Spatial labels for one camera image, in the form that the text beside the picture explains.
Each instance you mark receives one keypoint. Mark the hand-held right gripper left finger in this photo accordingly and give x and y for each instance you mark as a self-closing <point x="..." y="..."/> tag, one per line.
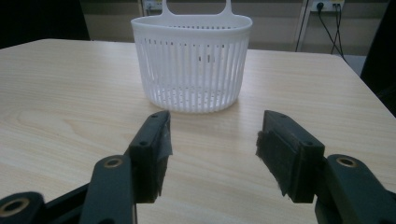
<point x="149" y="155"/>

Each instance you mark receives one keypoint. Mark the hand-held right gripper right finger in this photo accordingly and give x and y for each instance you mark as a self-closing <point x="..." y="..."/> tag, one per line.
<point x="295" y="161"/>

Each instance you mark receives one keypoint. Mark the black curtain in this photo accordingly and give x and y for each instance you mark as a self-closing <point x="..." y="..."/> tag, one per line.
<point x="37" y="18"/>
<point x="379" y="46"/>

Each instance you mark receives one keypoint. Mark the white wall power outlet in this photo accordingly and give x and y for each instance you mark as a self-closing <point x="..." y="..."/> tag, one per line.
<point x="327" y="4"/>
<point x="152" y="4"/>

